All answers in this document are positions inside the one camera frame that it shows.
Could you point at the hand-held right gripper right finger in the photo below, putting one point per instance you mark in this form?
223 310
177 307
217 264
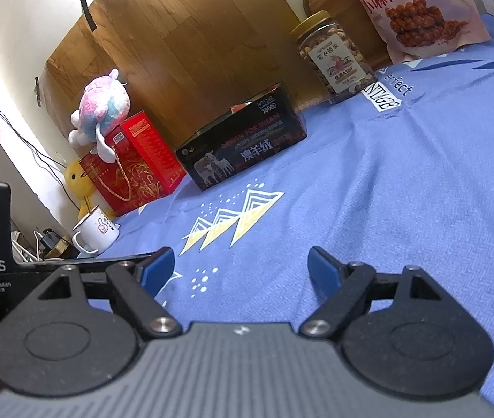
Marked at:
323 270

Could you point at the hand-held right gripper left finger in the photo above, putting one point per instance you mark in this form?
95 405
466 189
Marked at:
157 270

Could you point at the black tin box sheep print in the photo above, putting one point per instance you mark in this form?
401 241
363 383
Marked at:
238 152

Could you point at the pink snack packet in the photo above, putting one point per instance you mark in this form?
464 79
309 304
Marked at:
239 107

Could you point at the white floor power strip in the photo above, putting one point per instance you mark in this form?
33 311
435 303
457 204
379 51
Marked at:
33 250

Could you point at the white enamel mug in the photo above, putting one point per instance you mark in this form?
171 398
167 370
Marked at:
98 228

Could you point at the blue printed cloth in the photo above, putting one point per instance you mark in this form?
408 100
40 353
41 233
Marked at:
360 183

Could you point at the yellow plush toy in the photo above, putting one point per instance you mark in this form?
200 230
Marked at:
79 180

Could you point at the red gift box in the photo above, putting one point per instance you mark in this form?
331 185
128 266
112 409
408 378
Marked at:
142 161

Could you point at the black tape strip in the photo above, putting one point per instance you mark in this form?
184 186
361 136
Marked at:
37 91
89 13

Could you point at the pink and blue plush toy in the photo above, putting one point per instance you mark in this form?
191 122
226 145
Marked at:
101 104

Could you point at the clear nut jar gold lid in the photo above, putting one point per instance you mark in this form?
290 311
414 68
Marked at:
338 61

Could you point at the wooden board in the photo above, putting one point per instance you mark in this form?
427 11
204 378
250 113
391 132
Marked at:
186 43

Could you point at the pink snack bag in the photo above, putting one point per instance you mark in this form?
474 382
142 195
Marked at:
421 13

